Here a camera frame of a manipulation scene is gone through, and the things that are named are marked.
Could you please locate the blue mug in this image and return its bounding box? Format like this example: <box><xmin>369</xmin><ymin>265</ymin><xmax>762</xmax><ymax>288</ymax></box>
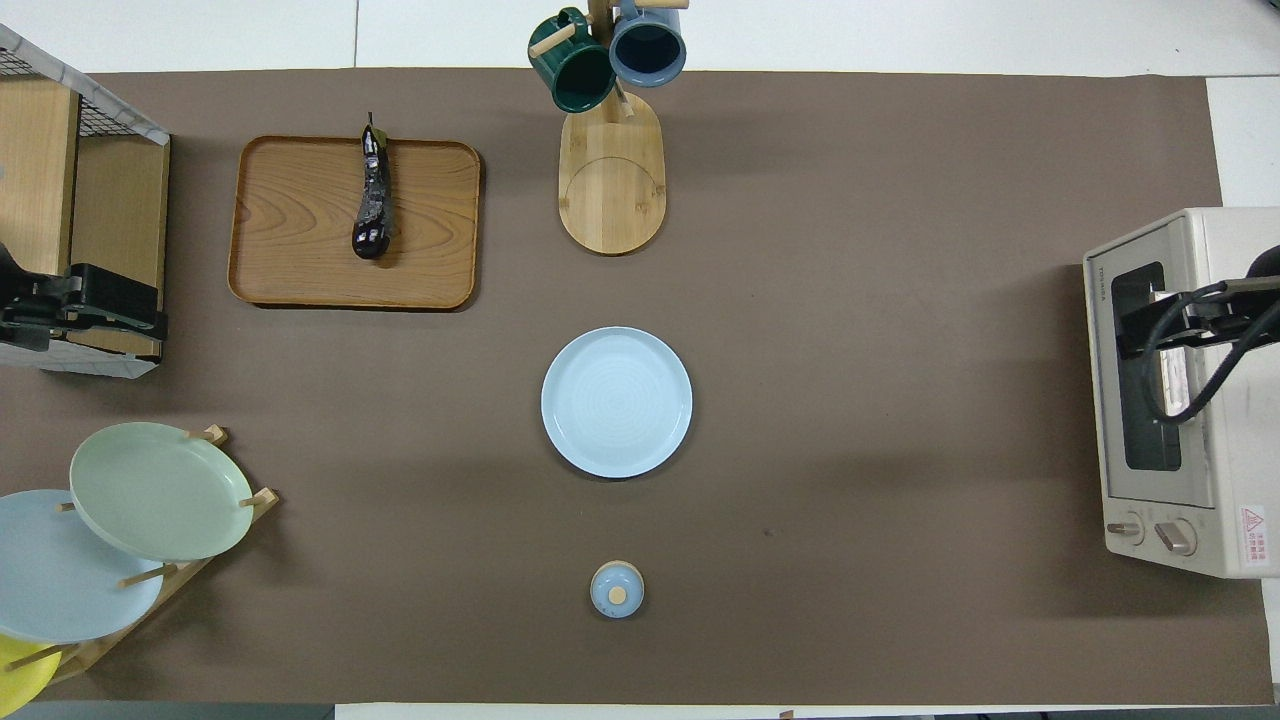
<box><xmin>608</xmin><ymin>0</ymin><xmax>688</xmax><ymax>88</ymax></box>

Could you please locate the rectangular wooden tray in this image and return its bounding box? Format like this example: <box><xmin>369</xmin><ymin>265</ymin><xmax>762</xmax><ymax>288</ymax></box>
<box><xmin>227</xmin><ymin>135</ymin><xmax>483</xmax><ymax>311</ymax></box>

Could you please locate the small blue lidded jar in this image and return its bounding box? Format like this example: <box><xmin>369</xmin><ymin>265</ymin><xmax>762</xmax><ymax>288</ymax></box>
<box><xmin>590</xmin><ymin>560</ymin><xmax>646</xmax><ymax>620</ymax></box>

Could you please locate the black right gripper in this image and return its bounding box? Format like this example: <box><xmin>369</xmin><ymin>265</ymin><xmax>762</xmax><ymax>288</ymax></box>
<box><xmin>1115</xmin><ymin>288</ymin><xmax>1213</xmax><ymax>361</ymax></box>

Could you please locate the brown table mat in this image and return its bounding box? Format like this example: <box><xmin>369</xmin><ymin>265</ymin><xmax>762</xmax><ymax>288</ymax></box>
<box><xmin>0</xmin><ymin>68</ymin><xmax>1273</xmax><ymax>706</ymax></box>

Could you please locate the yellow plate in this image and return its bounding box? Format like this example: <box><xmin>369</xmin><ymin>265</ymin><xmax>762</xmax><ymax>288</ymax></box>
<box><xmin>0</xmin><ymin>633</ymin><xmax>61</xmax><ymax>718</ymax></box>

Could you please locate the large light blue plate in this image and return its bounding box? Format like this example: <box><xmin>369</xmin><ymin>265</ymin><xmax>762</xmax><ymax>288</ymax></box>
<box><xmin>0</xmin><ymin>489</ymin><xmax>166</xmax><ymax>645</ymax></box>

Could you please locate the wooden shelf with wire basket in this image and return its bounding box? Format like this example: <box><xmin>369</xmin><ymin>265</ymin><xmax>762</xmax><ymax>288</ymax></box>
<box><xmin>0</xmin><ymin>25</ymin><xmax>171</xmax><ymax>379</ymax></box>

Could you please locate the pale green plate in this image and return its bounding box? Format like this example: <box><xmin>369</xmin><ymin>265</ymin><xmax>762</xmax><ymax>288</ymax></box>
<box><xmin>69</xmin><ymin>421</ymin><xmax>255</xmax><ymax>563</ymax></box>

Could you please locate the dark green mug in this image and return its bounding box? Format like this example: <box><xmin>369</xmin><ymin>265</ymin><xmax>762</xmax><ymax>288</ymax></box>
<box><xmin>528</xmin><ymin>8</ymin><xmax>618</xmax><ymax>114</ymax></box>

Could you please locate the beige toaster oven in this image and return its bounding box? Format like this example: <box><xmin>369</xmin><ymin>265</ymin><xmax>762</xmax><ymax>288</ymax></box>
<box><xmin>1083</xmin><ymin>207</ymin><xmax>1280</xmax><ymax>579</ymax></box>

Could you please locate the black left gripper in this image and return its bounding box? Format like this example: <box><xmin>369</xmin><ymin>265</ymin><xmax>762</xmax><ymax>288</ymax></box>
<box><xmin>45</xmin><ymin>262</ymin><xmax>169</xmax><ymax>346</ymax></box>

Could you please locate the wooden dish rack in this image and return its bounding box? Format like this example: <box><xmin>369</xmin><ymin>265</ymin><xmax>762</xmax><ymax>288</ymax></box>
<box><xmin>0</xmin><ymin>424</ymin><xmax>281</xmax><ymax>686</ymax></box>

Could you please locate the small light blue plate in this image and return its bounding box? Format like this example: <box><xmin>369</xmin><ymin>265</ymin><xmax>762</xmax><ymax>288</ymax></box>
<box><xmin>541</xmin><ymin>326</ymin><xmax>694</xmax><ymax>479</ymax></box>

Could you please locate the wooden mug tree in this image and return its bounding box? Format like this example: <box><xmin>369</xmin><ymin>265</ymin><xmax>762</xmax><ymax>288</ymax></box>
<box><xmin>528</xmin><ymin>0</ymin><xmax>691</xmax><ymax>257</ymax></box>

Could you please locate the dark purple eggplant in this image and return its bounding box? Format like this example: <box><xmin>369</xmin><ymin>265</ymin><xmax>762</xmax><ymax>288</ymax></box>
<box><xmin>351</xmin><ymin>113</ymin><xmax>395</xmax><ymax>261</ymax></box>

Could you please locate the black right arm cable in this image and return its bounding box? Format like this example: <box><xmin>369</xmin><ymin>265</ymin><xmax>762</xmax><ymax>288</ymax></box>
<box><xmin>1138</xmin><ymin>283</ymin><xmax>1280</xmax><ymax>426</ymax></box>

